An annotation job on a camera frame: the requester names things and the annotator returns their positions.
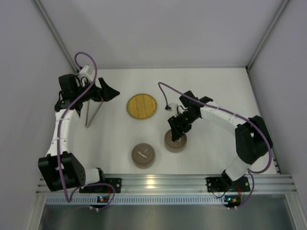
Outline metal tongs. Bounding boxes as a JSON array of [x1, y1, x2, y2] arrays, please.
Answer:
[[85, 101, 104, 128]]

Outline brown smiley lid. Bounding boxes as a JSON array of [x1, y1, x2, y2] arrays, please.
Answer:
[[131, 143, 156, 156]]

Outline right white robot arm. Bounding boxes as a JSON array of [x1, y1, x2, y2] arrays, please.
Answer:
[[165, 91, 273, 182]]

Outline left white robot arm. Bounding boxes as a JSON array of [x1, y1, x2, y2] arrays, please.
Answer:
[[38, 74, 120, 192]]

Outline right round metal tin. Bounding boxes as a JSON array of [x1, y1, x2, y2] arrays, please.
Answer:
[[164, 139, 187, 153]]

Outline round metal tin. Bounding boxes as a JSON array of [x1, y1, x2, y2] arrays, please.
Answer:
[[131, 153, 156, 169], [164, 139, 187, 153]]

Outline round bamboo tray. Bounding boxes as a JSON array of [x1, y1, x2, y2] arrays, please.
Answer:
[[126, 93, 158, 120]]

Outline left round metal tin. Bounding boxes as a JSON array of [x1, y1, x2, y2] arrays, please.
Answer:
[[131, 153, 156, 169]]

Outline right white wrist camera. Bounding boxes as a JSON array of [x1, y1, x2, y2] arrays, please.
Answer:
[[165, 103, 178, 113]]

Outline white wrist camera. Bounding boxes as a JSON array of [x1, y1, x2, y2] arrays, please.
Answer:
[[79, 64, 95, 81], [165, 103, 178, 113]]

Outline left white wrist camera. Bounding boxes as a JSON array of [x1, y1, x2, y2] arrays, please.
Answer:
[[79, 64, 95, 81]]

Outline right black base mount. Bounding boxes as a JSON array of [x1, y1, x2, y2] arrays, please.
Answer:
[[205, 171, 251, 193]]

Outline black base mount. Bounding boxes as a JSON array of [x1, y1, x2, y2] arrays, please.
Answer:
[[79, 168, 122, 194], [205, 171, 251, 193]]

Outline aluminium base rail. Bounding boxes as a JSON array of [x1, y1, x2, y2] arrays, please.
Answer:
[[35, 173, 297, 195]]

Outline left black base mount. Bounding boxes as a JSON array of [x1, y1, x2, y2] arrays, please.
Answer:
[[79, 168, 122, 194]]

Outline slotted cable duct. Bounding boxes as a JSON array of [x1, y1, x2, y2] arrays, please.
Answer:
[[46, 195, 234, 205]]

